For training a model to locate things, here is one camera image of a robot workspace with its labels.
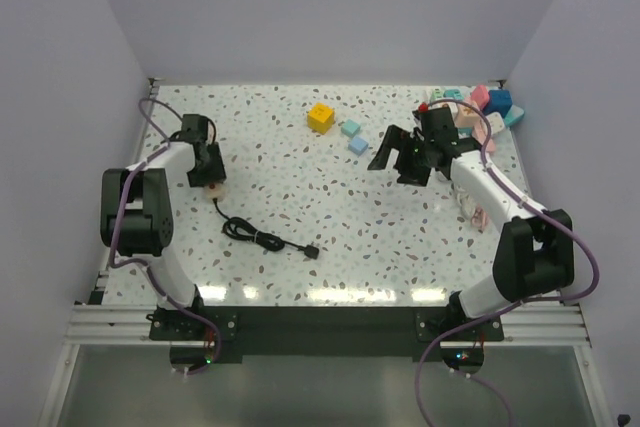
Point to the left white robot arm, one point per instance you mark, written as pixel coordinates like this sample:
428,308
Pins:
136,214

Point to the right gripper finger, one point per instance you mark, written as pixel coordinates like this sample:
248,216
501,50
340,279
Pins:
393,139
413,175

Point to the beige red power strip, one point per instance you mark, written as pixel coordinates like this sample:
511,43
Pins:
214,191

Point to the light blue cube plug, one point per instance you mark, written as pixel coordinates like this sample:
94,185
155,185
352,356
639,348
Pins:
358,145

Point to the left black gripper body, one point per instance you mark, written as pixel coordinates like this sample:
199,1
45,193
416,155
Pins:
209,170

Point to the pink cube adapter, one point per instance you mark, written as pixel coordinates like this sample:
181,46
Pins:
480,96

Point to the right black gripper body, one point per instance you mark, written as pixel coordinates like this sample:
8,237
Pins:
421,147

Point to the teal cube plug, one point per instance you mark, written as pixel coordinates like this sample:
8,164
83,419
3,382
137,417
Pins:
350,128

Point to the peach starfish cube adapter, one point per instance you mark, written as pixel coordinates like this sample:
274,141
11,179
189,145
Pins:
467,115

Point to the dark blue cube adapter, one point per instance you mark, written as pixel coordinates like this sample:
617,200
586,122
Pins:
499,101

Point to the teal flat power strip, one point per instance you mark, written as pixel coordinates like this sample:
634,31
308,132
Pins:
514,115

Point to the yellow cube plug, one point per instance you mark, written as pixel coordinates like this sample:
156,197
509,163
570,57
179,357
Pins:
321,118

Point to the white green cube adapter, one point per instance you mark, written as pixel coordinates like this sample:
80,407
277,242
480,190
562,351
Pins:
434,94

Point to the white pink power strip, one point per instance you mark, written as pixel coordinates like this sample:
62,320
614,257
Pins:
482,130

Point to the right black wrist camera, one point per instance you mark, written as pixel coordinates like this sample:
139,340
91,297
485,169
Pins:
436,125

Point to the aluminium front rail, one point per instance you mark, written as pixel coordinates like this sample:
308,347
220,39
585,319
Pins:
528,326

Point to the white cartoon cube adapter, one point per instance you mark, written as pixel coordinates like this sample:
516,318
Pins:
451,106

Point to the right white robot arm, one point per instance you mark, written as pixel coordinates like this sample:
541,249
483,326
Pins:
535,254

